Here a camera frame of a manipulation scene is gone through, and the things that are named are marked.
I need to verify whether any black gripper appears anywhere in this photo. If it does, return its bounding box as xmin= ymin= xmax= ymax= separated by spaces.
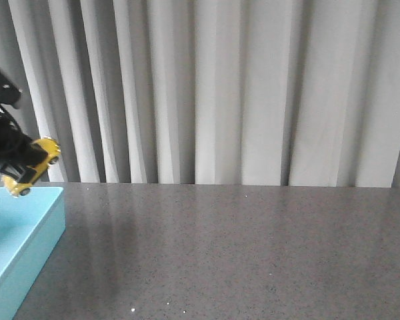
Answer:
xmin=0 ymin=70 xmax=48 ymax=183

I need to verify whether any yellow toy beetle car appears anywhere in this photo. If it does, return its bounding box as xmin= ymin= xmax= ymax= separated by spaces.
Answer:
xmin=1 ymin=137 xmax=61 ymax=197

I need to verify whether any light blue storage box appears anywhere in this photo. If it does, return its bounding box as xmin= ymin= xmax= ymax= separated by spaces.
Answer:
xmin=0 ymin=187 xmax=65 ymax=319

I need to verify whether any grey pleated curtain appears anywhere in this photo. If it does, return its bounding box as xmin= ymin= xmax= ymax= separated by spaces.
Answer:
xmin=0 ymin=1 xmax=400 ymax=187

